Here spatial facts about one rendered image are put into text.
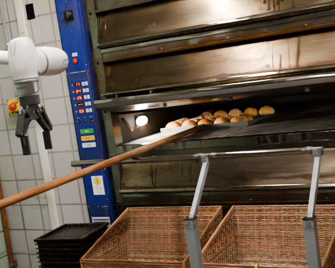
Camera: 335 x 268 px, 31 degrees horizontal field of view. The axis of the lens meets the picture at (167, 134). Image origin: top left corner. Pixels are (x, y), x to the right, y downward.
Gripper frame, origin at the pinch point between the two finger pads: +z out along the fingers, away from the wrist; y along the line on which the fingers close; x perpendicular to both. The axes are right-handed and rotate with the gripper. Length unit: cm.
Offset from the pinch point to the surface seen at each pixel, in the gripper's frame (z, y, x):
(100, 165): 12.2, -29.1, 8.1
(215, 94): -9, -75, 45
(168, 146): 15, -94, 10
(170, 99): -9, -77, 22
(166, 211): 48, -91, 5
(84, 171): 12.5, -17.4, 7.3
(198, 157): 16, -53, 42
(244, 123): 11, -134, 39
